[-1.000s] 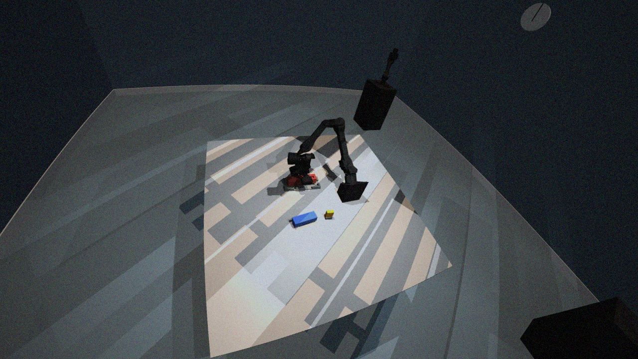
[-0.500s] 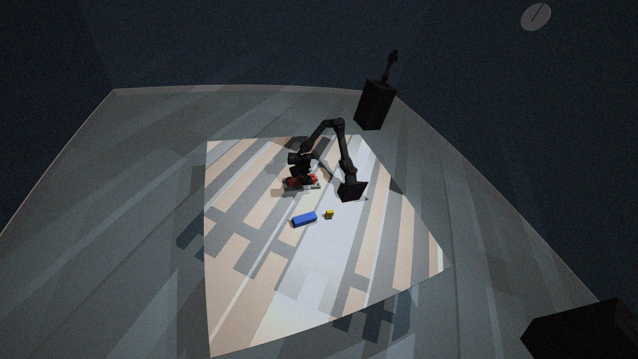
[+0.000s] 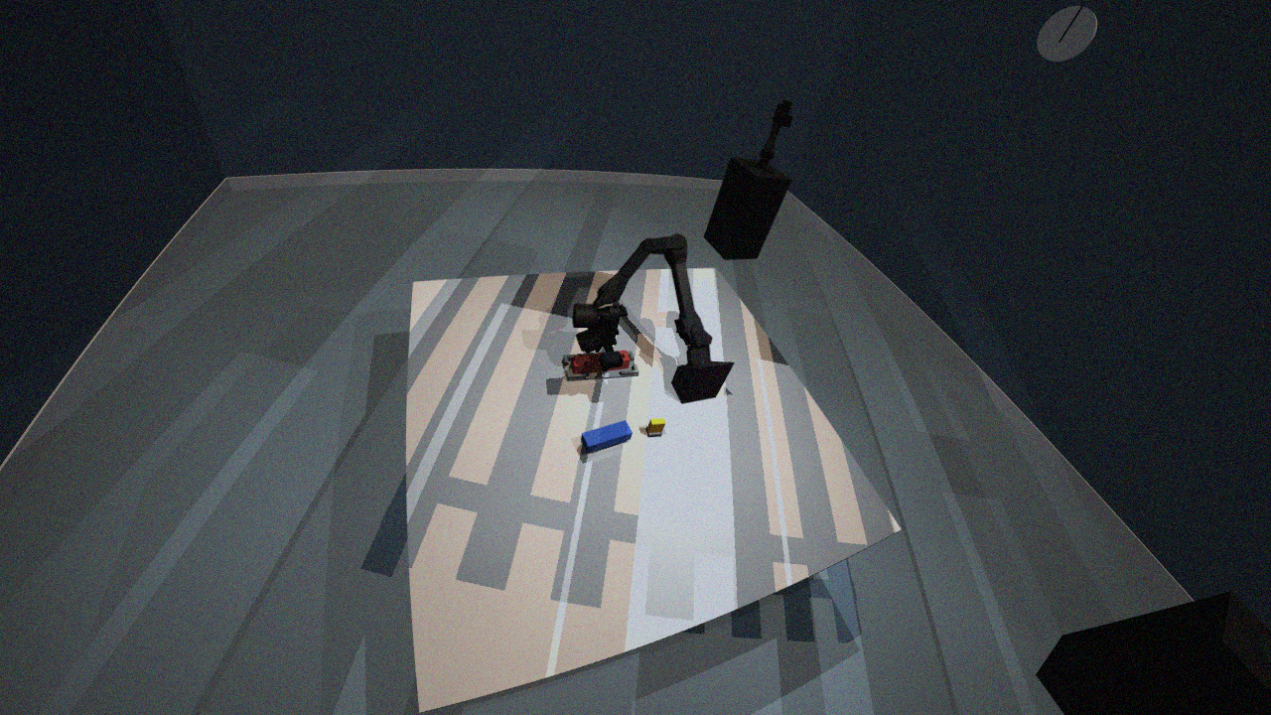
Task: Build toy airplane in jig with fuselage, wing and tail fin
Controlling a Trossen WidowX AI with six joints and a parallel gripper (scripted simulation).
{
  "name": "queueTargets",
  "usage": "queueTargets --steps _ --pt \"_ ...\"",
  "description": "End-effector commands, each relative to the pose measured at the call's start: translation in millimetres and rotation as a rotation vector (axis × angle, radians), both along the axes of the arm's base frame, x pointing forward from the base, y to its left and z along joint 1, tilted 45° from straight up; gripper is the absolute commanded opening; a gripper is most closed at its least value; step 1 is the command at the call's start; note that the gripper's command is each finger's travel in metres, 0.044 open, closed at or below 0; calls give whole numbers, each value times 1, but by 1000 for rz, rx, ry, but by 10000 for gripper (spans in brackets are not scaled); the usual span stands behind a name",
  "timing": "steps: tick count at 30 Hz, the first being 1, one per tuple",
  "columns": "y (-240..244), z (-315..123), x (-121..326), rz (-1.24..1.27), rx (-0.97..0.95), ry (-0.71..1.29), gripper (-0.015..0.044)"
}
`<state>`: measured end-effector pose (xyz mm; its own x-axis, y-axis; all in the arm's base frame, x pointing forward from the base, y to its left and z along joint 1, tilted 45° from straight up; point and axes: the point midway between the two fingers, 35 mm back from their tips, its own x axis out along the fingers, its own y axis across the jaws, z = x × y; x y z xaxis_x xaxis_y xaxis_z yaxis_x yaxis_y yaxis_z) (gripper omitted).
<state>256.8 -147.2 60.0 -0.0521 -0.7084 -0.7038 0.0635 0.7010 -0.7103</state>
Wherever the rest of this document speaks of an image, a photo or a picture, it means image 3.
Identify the blue rectangular block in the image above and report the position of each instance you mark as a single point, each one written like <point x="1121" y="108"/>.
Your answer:
<point x="606" y="436"/>

